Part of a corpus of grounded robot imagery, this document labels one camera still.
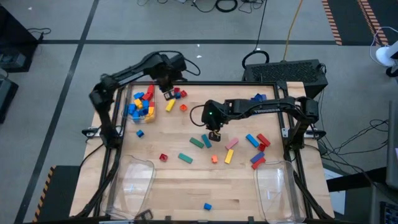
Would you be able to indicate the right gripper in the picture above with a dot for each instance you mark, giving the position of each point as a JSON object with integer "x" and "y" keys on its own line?
{"x": 216, "y": 113}

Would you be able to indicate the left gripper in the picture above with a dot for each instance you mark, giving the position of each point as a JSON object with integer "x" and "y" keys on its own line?
{"x": 166, "y": 70}

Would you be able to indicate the small blue plastic brick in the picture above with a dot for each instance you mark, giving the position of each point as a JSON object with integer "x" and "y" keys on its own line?
{"x": 207, "y": 206}
{"x": 140, "y": 133}
{"x": 178, "y": 95}

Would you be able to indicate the small red plastic brick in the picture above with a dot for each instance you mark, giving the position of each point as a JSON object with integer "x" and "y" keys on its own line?
{"x": 177, "y": 90}
{"x": 183, "y": 93}
{"x": 163, "y": 157}
{"x": 262, "y": 147}

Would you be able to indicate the teal long wooden block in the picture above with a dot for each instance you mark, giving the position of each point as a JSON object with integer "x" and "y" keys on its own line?
{"x": 206, "y": 140}

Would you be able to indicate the yellow long wooden block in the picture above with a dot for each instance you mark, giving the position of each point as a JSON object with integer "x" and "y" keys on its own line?
{"x": 170, "y": 105}
{"x": 229, "y": 156}

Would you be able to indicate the pink long wooden block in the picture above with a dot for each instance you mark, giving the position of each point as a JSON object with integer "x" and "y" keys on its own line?
{"x": 231, "y": 143}

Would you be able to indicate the small orange plastic brick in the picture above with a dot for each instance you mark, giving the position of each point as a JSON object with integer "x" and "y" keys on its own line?
{"x": 183, "y": 107}
{"x": 214, "y": 159}

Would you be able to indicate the green long wooden block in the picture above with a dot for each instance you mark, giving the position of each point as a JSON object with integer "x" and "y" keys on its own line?
{"x": 185, "y": 158}
{"x": 196, "y": 142}

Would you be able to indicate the light blue long block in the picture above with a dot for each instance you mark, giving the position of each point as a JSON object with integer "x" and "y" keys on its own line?
{"x": 252, "y": 140}

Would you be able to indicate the clear plastic bin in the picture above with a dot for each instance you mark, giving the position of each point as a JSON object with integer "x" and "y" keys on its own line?
{"x": 276, "y": 193}
{"x": 133, "y": 87}
{"x": 130, "y": 186}

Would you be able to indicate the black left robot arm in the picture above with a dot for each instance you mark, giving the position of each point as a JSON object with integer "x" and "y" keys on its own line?
{"x": 104, "y": 109}

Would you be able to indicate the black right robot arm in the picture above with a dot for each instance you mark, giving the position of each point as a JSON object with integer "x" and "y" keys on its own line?
{"x": 273, "y": 107}

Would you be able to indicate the red long wooden block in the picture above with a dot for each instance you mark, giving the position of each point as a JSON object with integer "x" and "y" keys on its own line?
{"x": 258, "y": 163}
{"x": 263, "y": 140}

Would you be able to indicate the black perforated computer case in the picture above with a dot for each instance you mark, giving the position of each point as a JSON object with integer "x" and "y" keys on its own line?
{"x": 284, "y": 74}

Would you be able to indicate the black desk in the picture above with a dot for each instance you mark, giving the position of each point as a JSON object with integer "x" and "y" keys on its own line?
{"x": 354, "y": 180}

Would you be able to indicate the black floor mat striped edges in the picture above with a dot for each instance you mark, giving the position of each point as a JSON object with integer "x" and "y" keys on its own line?
{"x": 57, "y": 199}
{"x": 348, "y": 18}

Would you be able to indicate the grey equipment box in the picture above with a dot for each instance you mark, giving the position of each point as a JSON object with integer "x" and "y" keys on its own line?
{"x": 6, "y": 93}

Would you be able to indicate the black cabinet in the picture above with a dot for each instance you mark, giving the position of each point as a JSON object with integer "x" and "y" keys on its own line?
{"x": 12, "y": 46}

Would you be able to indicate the black monitor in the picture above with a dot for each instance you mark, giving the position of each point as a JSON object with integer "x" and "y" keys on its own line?
{"x": 392, "y": 146}

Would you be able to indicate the white round stand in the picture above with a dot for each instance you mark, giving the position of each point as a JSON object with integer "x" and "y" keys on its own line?
{"x": 384, "y": 56}

